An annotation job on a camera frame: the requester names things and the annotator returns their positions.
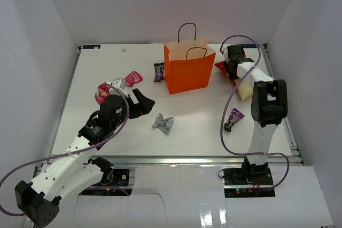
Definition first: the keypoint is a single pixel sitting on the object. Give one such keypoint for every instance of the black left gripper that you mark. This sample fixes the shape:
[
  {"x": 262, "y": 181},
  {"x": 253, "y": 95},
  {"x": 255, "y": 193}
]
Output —
[{"x": 144, "y": 107}]

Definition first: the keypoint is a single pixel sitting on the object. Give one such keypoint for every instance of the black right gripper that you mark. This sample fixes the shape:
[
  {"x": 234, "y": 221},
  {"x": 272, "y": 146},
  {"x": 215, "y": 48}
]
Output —
[{"x": 232, "y": 75}]

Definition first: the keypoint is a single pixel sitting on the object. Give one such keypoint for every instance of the silver snack packet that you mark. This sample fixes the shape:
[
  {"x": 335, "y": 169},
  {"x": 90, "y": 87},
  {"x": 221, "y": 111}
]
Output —
[{"x": 164, "y": 125}]

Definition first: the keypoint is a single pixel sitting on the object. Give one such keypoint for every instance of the small pink snack packet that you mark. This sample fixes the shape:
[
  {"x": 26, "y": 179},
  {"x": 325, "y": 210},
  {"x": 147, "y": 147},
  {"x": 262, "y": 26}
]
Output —
[{"x": 133, "y": 78}]

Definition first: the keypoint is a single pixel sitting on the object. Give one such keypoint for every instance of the brown M&M's candy packet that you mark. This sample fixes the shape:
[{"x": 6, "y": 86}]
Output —
[{"x": 159, "y": 69}]

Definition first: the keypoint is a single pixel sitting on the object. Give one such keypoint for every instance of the orange and cream chips bag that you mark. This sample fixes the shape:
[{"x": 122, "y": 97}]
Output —
[{"x": 244, "y": 90}]

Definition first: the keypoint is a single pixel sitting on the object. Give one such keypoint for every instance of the large pink Himalaya snack bag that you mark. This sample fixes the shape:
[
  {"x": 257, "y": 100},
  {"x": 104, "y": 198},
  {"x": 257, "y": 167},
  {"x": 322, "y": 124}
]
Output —
[{"x": 102, "y": 92}]

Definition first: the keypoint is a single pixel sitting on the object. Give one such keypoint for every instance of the purple candy packet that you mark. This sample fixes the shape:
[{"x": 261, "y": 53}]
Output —
[{"x": 234, "y": 117}]

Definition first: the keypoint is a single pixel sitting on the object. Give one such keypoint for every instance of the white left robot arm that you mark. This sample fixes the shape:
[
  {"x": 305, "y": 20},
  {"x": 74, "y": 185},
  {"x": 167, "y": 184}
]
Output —
[{"x": 76, "y": 169}]

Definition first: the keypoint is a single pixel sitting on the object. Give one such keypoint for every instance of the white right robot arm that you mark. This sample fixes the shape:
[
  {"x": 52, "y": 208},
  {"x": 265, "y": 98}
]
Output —
[{"x": 268, "y": 107}]

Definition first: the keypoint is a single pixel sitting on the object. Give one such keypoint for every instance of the orange paper bag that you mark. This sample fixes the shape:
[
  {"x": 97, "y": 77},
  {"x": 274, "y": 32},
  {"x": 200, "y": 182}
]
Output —
[{"x": 188, "y": 63}]

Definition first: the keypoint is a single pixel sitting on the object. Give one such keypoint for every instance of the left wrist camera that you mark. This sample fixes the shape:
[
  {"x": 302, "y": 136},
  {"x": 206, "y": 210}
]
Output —
[{"x": 119, "y": 83}]

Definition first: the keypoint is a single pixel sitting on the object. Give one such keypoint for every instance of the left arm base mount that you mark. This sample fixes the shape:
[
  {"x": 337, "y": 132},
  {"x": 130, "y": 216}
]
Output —
[{"x": 116, "y": 184}]

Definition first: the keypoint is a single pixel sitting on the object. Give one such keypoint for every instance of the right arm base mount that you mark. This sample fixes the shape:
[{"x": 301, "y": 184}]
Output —
[{"x": 236, "y": 186}]

